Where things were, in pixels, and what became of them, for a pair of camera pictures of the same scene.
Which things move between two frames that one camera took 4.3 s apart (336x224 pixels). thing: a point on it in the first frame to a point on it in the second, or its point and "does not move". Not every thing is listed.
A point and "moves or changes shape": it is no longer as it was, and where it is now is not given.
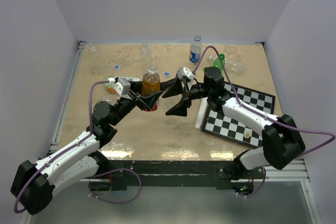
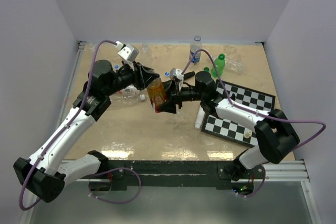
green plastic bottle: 217,62 does not move
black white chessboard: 216,123 does not move
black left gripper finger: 150,100 to 146,75
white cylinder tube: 201,113 does not move
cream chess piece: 247,135 does not move
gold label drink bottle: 151,83 moves or changes shape
